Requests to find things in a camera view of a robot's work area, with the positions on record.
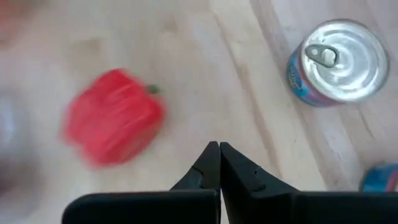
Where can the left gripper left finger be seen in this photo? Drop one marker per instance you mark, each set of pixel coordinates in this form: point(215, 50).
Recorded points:
point(174, 205)

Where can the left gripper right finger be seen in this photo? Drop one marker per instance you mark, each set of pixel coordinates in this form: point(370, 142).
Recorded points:
point(264, 205)

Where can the red bell pepper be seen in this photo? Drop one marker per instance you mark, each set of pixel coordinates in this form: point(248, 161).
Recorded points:
point(112, 121)

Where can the salmon can blue label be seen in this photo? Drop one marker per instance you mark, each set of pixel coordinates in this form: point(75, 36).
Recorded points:
point(342, 62)
point(381, 179)

